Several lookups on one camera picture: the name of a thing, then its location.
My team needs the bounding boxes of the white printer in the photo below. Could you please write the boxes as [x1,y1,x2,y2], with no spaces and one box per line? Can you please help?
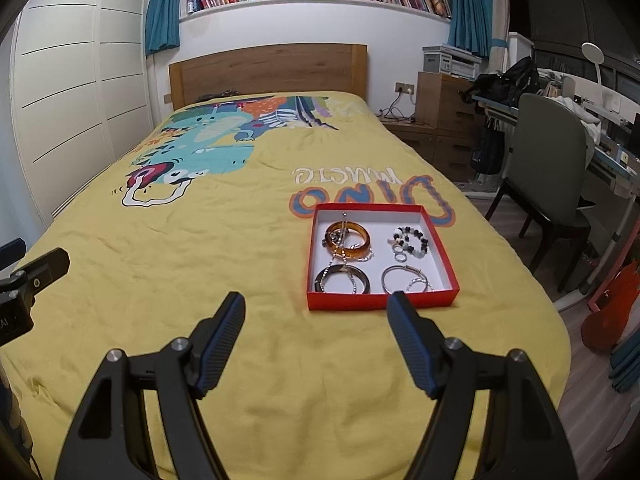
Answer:
[422,45,483,79]

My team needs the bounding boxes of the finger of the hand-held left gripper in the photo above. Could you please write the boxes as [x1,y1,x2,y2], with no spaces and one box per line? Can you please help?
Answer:
[0,239,25,271]
[12,247,71,306]

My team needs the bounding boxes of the wooden headboard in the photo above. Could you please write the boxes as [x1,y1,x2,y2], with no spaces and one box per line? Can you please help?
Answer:
[168,44,368,111]

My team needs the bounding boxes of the black cables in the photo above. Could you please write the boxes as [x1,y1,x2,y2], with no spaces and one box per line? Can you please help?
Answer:
[375,92,418,124]

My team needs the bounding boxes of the amber bangle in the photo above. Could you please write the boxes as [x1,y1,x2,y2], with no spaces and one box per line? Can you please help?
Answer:
[324,220,372,261]

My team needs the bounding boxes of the low wooden nightstand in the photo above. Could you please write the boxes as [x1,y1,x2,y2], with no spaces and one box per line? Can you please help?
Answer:
[385,120,483,182]

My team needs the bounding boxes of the black bag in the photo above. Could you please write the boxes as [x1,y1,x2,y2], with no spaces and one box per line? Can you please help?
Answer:
[460,56,541,106]

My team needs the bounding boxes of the blue curtain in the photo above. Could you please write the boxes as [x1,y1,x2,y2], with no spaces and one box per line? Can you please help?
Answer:
[145,0,184,56]
[446,0,494,58]

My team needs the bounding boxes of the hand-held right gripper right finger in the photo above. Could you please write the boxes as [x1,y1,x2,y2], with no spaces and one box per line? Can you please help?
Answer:
[386,291,581,480]

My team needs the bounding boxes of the teal cloth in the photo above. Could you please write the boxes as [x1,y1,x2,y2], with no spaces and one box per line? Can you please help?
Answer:
[610,330,640,394]

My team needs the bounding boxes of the white wall shelf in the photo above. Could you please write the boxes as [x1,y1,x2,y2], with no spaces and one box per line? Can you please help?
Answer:
[177,0,453,27]

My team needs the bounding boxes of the white wardrobe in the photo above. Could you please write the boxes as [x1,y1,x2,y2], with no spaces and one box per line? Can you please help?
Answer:
[10,0,156,231]

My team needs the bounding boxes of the white desk lamp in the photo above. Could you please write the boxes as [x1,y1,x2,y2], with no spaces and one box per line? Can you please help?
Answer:
[581,42,608,88]

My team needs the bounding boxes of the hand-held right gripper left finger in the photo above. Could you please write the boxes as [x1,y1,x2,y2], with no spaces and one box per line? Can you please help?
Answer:
[55,291,246,480]

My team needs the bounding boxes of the yellow printed blanket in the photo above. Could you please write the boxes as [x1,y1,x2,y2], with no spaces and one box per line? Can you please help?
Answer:
[0,91,571,480]

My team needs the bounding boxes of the grey chair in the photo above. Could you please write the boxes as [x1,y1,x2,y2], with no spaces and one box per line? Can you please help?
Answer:
[485,92,596,293]

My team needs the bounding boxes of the beaded bracelet with charms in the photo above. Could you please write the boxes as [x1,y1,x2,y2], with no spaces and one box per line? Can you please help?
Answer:
[387,225,432,259]

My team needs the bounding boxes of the red bag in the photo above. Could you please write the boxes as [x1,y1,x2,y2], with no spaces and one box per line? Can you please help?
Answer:
[582,265,640,351]

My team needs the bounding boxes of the dark hanging bag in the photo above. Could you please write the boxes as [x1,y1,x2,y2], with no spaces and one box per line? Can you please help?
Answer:
[470,127,506,176]

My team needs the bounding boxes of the red jewelry box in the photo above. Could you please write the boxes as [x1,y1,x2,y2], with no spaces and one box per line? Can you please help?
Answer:
[306,203,462,312]

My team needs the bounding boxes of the tall wooden cabinet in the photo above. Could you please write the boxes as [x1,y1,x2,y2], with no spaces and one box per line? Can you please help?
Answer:
[416,71,488,131]

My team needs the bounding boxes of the thin gold bangle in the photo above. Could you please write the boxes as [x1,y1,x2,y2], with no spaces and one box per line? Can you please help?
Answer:
[381,265,428,295]

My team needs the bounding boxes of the pearl chain necklace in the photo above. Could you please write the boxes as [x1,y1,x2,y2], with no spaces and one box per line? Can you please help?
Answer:
[320,212,373,295]

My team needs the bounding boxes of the white cloth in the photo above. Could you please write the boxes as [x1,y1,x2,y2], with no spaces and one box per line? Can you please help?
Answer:
[550,94,602,161]

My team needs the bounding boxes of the black bangle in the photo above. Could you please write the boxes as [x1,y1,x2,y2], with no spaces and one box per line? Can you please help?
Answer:
[314,265,372,296]

